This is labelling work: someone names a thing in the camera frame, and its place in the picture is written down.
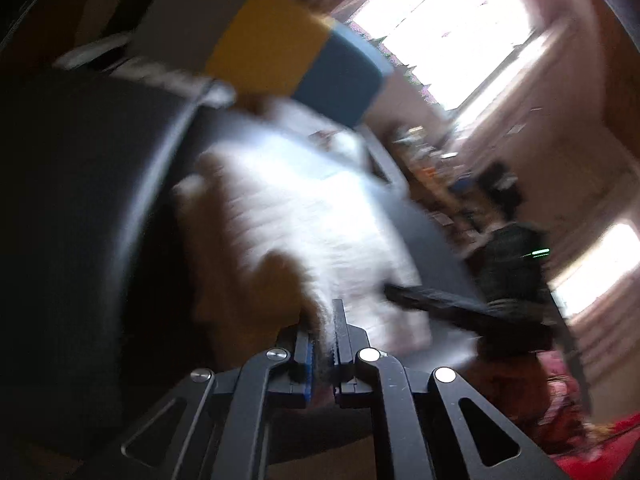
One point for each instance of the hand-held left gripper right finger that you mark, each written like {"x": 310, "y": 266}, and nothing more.
{"x": 336, "y": 355}

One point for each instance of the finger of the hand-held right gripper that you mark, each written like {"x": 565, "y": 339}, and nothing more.
{"x": 435, "y": 300}

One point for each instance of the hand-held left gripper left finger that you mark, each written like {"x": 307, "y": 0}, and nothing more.
{"x": 307, "y": 360}

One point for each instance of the cream knit sweater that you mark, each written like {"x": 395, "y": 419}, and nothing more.
{"x": 300, "y": 210}

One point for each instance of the small bright window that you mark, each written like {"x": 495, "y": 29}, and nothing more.
{"x": 600, "y": 270}

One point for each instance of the cluttered wooden side table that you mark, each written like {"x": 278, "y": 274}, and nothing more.
{"x": 440, "y": 180}

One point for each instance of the pink fluffy garment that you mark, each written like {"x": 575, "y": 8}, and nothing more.
{"x": 590, "y": 440}

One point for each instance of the large barred window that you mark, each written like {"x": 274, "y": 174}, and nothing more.
{"x": 450, "y": 20}

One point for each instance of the grey yellow blue sofa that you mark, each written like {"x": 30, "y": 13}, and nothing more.
{"x": 270, "y": 40}

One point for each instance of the triangle pattern pillow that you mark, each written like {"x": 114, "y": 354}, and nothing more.
{"x": 165, "y": 77}

